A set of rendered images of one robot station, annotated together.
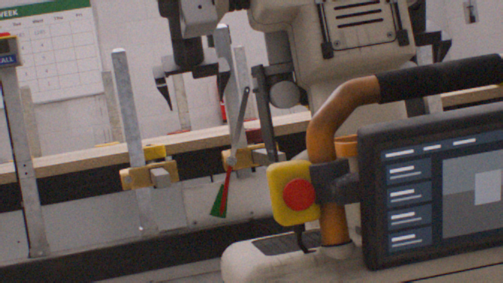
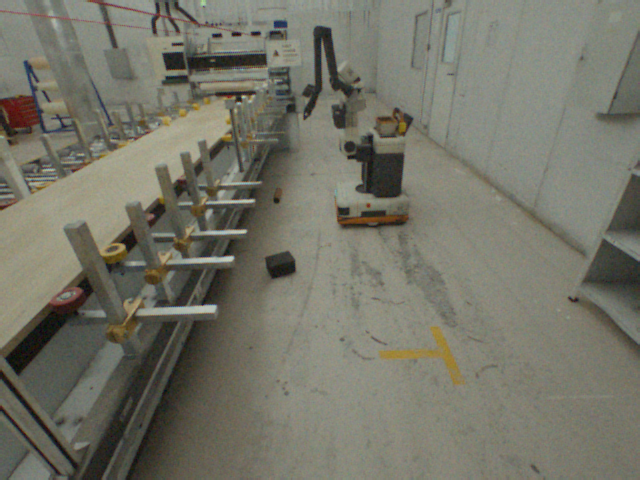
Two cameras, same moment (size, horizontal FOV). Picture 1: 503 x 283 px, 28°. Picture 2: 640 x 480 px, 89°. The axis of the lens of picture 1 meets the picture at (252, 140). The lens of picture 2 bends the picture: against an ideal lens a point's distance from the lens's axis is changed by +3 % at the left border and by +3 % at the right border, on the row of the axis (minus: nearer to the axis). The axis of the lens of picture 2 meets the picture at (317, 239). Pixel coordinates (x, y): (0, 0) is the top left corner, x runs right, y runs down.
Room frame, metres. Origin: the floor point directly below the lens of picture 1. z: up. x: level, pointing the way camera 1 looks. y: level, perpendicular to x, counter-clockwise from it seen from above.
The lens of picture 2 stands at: (1.45, 2.86, 1.49)
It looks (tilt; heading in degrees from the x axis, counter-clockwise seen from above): 30 degrees down; 279
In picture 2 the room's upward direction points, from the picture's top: 3 degrees counter-clockwise
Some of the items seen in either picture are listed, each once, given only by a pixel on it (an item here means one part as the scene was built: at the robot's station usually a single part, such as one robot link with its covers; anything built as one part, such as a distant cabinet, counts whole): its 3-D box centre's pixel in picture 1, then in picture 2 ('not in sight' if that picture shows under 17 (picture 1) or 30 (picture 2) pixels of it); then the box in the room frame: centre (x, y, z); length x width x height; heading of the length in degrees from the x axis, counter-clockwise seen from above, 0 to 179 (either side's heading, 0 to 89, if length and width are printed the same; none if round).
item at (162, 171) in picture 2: not in sight; (176, 221); (2.21, 1.77, 0.90); 0.04 x 0.04 x 0.48; 8
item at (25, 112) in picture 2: not in sight; (21, 114); (9.81, -4.52, 0.41); 0.76 x 0.48 x 0.81; 105
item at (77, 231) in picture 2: not in sight; (109, 299); (2.13, 2.26, 0.92); 0.04 x 0.04 x 0.48; 8
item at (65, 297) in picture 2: not in sight; (73, 309); (2.29, 2.24, 0.85); 0.08 x 0.08 x 0.11
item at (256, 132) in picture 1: (250, 150); not in sight; (2.57, 0.01, 0.85); 0.08 x 0.08 x 0.11
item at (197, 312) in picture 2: not in sight; (144, 316); (2.09, 2.21, 0.82); 0.43 x 0.03 x 0.04; 8
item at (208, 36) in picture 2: not in sight; (245, 90); (3.42, -2.75, 0.95); 1.65 x 0.70 x 1.90; 8
